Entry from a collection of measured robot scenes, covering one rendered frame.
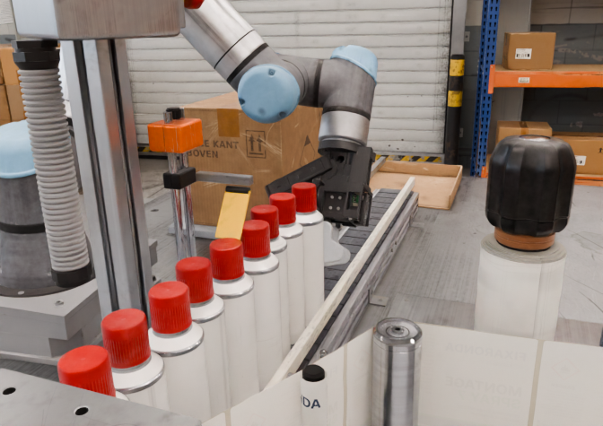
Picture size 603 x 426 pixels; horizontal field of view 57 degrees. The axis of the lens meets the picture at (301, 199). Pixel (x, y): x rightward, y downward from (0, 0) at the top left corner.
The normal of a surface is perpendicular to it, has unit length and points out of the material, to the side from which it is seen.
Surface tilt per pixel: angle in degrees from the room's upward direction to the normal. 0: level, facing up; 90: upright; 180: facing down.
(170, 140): 90
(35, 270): 74
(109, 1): 90
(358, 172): 60
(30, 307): 3
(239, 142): 90
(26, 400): 0
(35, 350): 90
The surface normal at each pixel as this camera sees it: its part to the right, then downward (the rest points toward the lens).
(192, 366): 0.68, 0.22
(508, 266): -0.65, 0.29
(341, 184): -0.32, -0.22
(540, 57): -0.21, 0.32
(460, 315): -0.02, -0.95
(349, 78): -0.07, -0.18
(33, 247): 0.23, 0.03
